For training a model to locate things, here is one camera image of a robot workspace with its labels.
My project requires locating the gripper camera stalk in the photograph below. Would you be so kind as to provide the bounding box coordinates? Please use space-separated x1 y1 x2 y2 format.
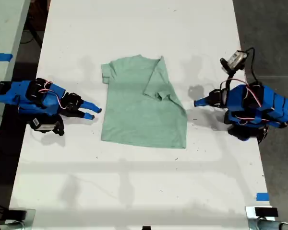
53 115 65 137
219 57 238 91

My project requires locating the small black box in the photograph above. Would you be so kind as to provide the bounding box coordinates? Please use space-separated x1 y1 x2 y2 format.
254 207 278 218
7 209 27 220

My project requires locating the pale green T-shirt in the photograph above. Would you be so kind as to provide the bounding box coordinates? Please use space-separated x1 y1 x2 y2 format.
100 54 189 150

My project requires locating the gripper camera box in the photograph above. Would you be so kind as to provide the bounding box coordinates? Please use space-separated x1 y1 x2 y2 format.
29 117 60 132
227 49 248 70

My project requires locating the silver metal clamp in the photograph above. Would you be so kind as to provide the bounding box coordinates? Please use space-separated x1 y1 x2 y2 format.
245 205 288 230
0 208 36 230

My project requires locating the square blue tape piece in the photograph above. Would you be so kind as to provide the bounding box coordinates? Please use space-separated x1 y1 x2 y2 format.
256 192 270 202

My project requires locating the black camera cable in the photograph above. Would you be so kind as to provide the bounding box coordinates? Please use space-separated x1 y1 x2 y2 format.
244 47 259 84

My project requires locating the thin black floor cable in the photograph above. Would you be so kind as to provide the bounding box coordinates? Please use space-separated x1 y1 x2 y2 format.
20 23 43 46

